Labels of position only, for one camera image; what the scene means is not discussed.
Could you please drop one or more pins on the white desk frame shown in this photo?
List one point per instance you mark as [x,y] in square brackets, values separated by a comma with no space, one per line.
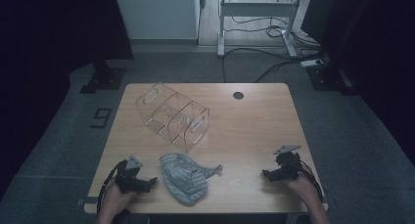
[257,9]

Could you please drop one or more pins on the grey striped cloth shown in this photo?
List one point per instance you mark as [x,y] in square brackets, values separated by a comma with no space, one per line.
[186,180]

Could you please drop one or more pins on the person's right hand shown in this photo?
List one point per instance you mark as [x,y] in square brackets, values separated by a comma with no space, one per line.
[305,189]

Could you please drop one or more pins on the white power strip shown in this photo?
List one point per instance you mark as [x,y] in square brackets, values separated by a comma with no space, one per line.
[311,63]

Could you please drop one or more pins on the clear acrylic divided organizer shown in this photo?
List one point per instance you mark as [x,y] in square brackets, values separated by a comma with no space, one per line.
[173,119]

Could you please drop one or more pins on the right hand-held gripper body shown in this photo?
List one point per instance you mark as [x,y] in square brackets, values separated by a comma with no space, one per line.
[288,167]

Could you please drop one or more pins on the black table grommet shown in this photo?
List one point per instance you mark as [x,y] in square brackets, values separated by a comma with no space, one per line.
[238,95]

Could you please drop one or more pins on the person's left hand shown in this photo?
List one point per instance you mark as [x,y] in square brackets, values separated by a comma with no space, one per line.
[114,201]

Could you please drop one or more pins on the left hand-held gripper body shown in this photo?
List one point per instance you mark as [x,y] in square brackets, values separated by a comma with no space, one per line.
[129,180]

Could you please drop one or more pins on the dark curtain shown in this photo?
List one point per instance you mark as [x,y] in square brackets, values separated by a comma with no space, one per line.
[39,54]
[385,54]

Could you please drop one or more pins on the black stand base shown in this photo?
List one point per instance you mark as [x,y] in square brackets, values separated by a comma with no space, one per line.
[329,80]
[106,79]

